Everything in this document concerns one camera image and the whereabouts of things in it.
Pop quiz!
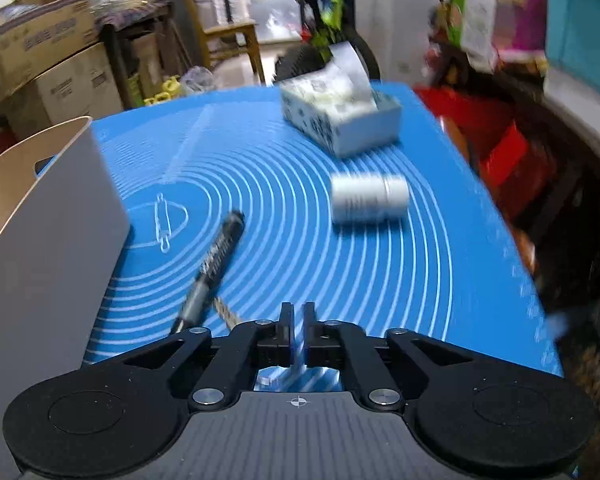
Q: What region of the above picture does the black marker pen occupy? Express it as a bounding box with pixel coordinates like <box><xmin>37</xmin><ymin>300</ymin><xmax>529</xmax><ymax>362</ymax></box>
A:
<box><xmin>170</xmin><ymin>210</ymin><xmax>245</xmax><ymax>335</ymax></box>

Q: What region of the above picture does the translucent plastic bag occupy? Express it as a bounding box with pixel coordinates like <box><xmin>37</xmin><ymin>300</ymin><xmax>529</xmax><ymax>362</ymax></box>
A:
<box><xmin>178</xmin><ymin>66</ymin><xmax>216</xmax><ymax>96</ymax></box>

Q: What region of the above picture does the top open cardboard box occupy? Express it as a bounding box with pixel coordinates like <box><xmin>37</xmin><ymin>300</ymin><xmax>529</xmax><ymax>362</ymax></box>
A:
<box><xmin>0</xmin><ymin>0</ymin><xmax>97</xmax><ymax>102</ymax></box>

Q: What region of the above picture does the white pill bottle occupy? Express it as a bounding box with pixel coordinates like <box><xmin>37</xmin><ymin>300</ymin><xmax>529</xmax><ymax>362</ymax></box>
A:
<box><xmin>330</xmin><ymin>174</ymin><xmax>411</xmax><ymax>224</ymax></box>

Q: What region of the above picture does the blue silicone baking mat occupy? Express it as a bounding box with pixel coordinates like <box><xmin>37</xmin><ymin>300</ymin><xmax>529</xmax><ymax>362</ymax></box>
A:
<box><xmin>84</xmin><ymin>84</ymin><xmax>562</xmax><ymax>374</ymax></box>

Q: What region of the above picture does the white tissue pack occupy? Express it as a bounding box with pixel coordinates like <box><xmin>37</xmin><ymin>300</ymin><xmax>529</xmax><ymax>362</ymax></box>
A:
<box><xmin>278</xmin><ymin>42</ymin><xmax>402</xmax><ymax>159</ymax></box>

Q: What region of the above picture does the green black bicycle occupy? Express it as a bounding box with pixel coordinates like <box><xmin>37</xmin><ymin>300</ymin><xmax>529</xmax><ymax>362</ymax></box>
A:
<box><xmin>274</xmin><ymin>0</ymin><xmax>381</xmax><ymax>84</ymax></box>

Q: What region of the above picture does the large stacked cardboard box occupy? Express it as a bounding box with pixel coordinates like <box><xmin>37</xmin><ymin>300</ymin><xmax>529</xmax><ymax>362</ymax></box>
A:
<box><xmin>2</xmin><ymin>44</ymin><xmax>123</xmax><ymax>138</ymax></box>

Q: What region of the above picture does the wooden chair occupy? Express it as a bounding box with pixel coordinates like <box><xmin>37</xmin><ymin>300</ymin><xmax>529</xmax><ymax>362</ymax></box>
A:
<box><xmin>185</xmin><ymin>0</ymin><xmax>266</xmax><ymax>84</ymax></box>

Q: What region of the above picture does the beige plastic storage bin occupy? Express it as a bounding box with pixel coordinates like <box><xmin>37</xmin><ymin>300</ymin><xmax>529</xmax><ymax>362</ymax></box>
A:
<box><xmin>0</xmin><ymin>116</ymin><xmax>130</xmax><ymax>479</ymax></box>

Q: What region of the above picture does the yellow detergent jug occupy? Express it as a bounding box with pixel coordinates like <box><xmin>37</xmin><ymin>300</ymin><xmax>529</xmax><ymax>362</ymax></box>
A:
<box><xmin>144</xmin><ymin>76</ymin><xmax>184</xmax><ymax>106</ymax></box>

